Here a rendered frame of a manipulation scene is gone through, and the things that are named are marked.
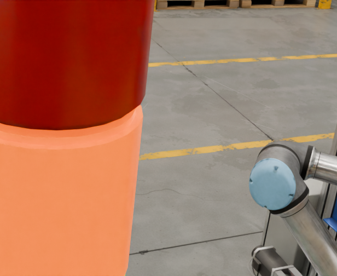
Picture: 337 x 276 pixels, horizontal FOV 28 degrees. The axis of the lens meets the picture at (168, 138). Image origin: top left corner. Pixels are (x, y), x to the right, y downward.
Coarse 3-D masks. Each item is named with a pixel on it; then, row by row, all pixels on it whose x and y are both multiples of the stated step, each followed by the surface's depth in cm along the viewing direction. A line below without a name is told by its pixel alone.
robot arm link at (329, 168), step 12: (276, 144) 187; (288, 144) 181; (300, 144) 184; (300, 156) 181; (312, 156) 181; (324, 156) 182; (300, 168) 181; (312, 168) 181; (324, 168) 181; (336, 168) 180; (324, 180) 183; (336, 180) 181
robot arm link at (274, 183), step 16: (256, 160) 181; (272, 160) 171; (288, 160) 173; (256, 176) 170; (272, 176) 168; (288, 176) 168; (256, 192) 171; (272, 192) 170; (288, 192) 168; (304, 192) 172; (272, 208) 171; (288, 208) 171; (304, 208) 173; (288, 224) 175; (304, 224) 174; (320, 224) 175; (304, 240) 175; (320, 240) 175; (320, 256) 176; (336, 256) 176; (320, 272) 178; (336, 272) 177
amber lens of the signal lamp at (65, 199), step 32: (0, 128) 16; (96, 128) 17; (128, 128) 17; (0, 160) 16; (32, 160) 16; (64, 160) 16; (96, 160) 16; (128, 160) 18; (0, 192) 16; (32, 192) 16; (64, 192) 16; (96, 192) 17; (128, 192) 18; (0, 224) 17; (32, 224) 17; (64, 224) 17; (96, 224) 17; (128, 224) 19; (0, 256) 17; (32, 256) 17; (64, 256) 17; (96, 256) 18; (128, 256) 20
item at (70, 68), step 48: (0, 0) 14; (48, 0) 14; (96, 0) 15; (144, 0) 16; (0, 48) 15; (48, 48) 15; (96, 48) 15; (144, 48) 17; (0, 96) 15; (48, 96) 15; (96, 96) 16
